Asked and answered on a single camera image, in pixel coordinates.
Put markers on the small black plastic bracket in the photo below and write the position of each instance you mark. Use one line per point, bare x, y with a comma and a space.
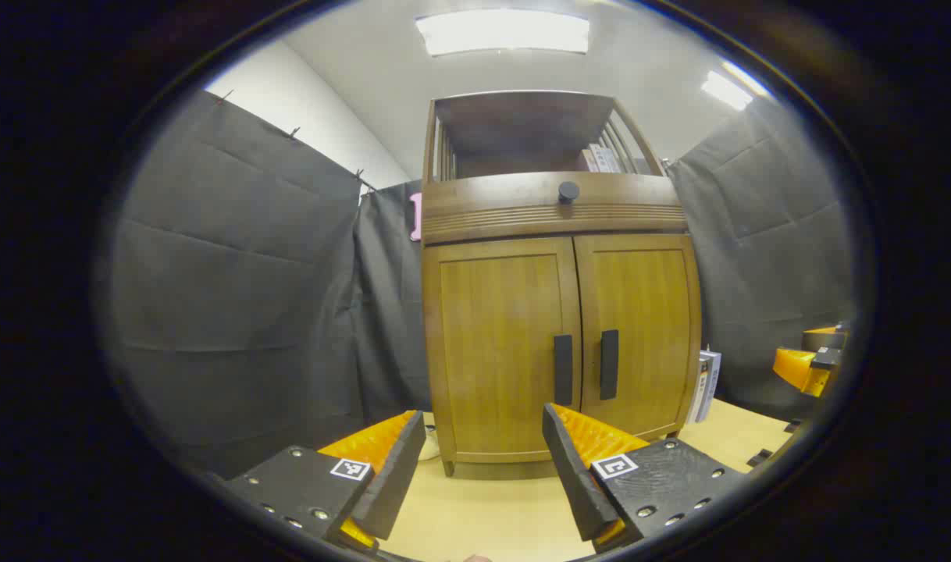
793, 426
760, 458

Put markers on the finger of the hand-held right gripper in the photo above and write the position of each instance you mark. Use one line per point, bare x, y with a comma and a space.
827, 338
796, 367

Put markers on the wooden shoe cabinet door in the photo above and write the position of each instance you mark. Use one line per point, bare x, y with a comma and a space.
495, 343
647, 312

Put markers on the wooden double-door shoe cabinet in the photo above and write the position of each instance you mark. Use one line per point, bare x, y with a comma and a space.
522, 129

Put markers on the large ceiling light panel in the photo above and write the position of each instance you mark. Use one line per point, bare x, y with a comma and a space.
503, 33

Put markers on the black round drawer knob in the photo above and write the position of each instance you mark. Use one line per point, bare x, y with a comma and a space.
568, 192

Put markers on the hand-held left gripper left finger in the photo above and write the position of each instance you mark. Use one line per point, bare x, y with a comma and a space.
397, 476

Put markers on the cream soft lump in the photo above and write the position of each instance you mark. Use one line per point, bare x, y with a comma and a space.
430, 446

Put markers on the black backdrop cloth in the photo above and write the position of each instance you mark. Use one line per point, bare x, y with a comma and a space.
233, 273

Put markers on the wooden cabinet drawer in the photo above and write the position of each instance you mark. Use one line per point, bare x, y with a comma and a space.
491, 207

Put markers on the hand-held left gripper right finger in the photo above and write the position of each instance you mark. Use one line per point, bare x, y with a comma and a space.
573, 484

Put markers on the white book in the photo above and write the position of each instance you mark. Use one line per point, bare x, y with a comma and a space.
605, 158

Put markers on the small ceiling light panel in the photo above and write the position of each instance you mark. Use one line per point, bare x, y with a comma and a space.
729, 90

